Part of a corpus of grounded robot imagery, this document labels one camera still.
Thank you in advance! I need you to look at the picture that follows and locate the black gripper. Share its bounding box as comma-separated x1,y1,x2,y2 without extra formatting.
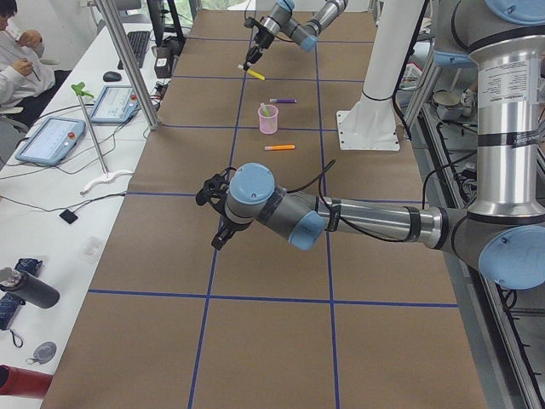
244,26,275,71
211,207,254,250

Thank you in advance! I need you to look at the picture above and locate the yellow highlighter pen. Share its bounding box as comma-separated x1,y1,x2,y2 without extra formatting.
238,65,266,81

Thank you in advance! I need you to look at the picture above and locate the green highlighter pen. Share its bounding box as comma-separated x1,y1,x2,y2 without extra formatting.
261,103,270,117

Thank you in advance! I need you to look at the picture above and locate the purple highlighter pen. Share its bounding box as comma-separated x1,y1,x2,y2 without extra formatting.
269,98,297,104

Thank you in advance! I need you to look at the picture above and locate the orange highlighter pen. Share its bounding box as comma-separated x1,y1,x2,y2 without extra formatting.
264,144,295,152

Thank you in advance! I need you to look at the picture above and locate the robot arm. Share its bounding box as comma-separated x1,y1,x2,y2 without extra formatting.
197,1,544,290
241,0,348,72

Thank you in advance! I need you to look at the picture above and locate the pink mesh pen holder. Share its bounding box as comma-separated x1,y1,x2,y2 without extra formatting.
257,104,278,135

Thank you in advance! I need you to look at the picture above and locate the black box device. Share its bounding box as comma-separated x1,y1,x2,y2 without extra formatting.
154,46,176,79

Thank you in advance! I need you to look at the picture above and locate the black monitor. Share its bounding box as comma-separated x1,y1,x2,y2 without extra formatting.
146,0,186,50

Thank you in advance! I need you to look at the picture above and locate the black keyboard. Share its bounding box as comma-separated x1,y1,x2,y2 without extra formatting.
127,31,150,68

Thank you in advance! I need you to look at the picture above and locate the black computer mouse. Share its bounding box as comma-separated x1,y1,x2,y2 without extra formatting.
102,71,123,83

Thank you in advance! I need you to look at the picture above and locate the far teach pendant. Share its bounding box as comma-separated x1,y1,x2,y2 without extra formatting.
89,85,140,124

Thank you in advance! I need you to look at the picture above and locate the teach pendant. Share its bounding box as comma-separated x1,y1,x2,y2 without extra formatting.
89,85,140,124
15,117,86,165

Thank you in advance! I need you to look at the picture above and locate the small black square puck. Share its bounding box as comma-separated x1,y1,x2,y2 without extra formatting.
59,209,79,225

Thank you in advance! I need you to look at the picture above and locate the metal reacher rod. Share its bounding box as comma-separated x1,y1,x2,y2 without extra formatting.
71,82,134,196

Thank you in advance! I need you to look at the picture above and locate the near teach pendant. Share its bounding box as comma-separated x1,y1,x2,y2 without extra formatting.
15,117,86,165

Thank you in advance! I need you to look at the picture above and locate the black water bottle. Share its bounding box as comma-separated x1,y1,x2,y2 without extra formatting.
1,268,60,308

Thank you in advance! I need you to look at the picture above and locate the round grey disc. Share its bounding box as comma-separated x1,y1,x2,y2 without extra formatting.
32,341,57,365

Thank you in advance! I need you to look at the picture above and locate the blue folded umbrella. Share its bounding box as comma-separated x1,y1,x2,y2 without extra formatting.
0,256,43,331

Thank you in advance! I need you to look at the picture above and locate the person in white shirt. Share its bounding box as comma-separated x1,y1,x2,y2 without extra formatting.
1,1,56,107

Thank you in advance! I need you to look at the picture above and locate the red bottle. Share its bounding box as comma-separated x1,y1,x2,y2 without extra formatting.
0,365,53,399

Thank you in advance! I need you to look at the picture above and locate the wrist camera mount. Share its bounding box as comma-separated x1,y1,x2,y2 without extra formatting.
195,166,237,213
244,17,261,29

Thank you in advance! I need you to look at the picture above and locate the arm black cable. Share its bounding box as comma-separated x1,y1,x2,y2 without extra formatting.
282,158,422,244

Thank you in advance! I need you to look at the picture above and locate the white camera pillar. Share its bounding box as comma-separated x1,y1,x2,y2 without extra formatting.
337,0,427,152

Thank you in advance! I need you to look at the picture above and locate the aluminium frame post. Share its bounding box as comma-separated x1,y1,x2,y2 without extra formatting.
95,0,159,130

